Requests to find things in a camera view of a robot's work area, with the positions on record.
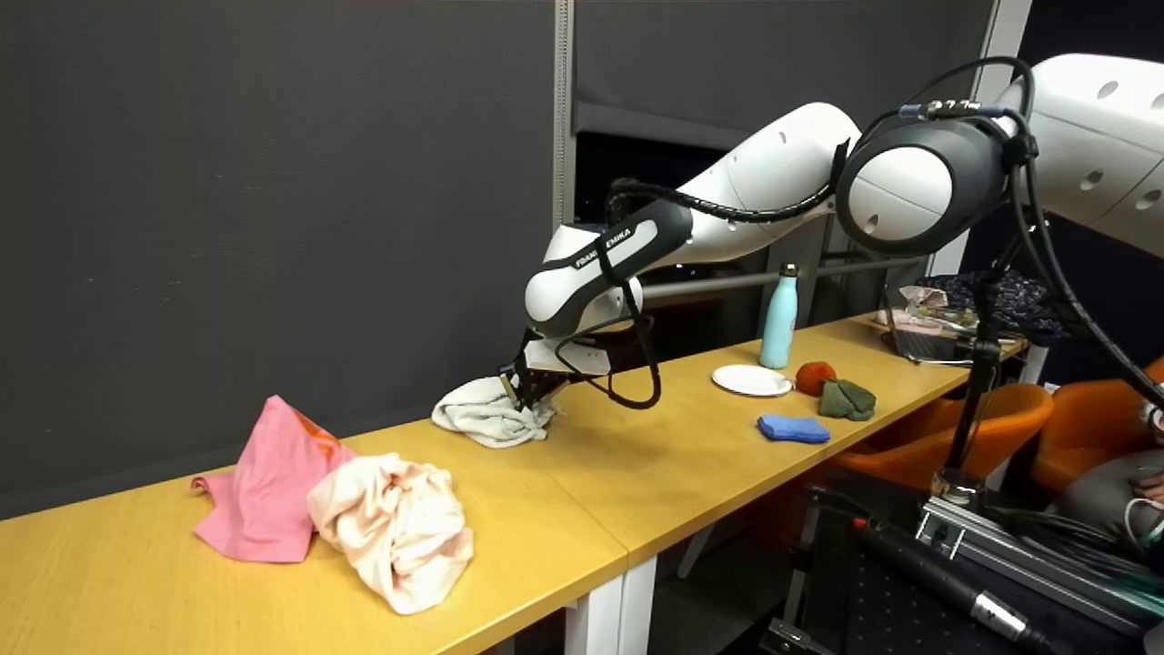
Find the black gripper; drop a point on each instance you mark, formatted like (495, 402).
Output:
(534, 376)

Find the white towel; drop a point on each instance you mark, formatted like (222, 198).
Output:
(484, 413)

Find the peach t-shirt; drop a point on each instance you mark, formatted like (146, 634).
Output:
(397, 524)

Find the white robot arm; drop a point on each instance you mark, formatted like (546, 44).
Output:
(1073, 136)

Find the white plate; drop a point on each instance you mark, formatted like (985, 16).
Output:
(750, 381)

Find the blue cloth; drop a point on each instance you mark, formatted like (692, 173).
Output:
(795, 431)

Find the light blue water bottle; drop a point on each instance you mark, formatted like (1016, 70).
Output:
(779, 318)

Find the orange plush ball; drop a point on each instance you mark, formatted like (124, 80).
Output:
(816, 376)

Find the pink cloth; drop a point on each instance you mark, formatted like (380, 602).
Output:
(261, 504)

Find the green plush leaf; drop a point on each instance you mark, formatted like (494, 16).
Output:
(844, 402)

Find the clear container with items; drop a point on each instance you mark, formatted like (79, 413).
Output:
(926, 325)

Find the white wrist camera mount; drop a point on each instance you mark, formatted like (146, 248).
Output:
(567, 358)

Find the silver window rail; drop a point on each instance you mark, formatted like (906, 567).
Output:
(650, 298)

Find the black camera tripod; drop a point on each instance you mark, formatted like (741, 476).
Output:
(1010, 302)

